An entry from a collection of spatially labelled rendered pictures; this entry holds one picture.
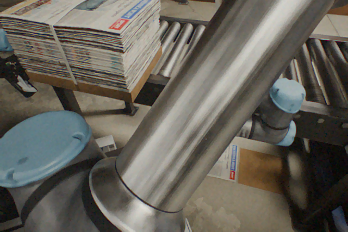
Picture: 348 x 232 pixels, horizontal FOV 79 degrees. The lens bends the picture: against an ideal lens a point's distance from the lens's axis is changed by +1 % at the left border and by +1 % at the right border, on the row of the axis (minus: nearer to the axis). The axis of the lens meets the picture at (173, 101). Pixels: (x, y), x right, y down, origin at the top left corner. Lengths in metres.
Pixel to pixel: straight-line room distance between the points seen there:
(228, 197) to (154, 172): 1.21
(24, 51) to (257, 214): 1.31
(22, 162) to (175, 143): 0.18
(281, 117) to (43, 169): 0.48
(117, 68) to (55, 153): 0.36
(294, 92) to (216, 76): 0.37
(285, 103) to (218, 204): 0.94
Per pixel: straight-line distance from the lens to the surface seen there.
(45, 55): 0.73
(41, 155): 0.29
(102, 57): 0.60
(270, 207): 1.44
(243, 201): 1.40
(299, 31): 0.21
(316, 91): 0.84
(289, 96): 0.52
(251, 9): 0.19
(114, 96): 0.67
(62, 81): 0.76
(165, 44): 0.95
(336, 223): 1.41
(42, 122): 0.33
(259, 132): 0.61
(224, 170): 1.45
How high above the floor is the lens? 1.26
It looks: 44 degrees down
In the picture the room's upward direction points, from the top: straight up
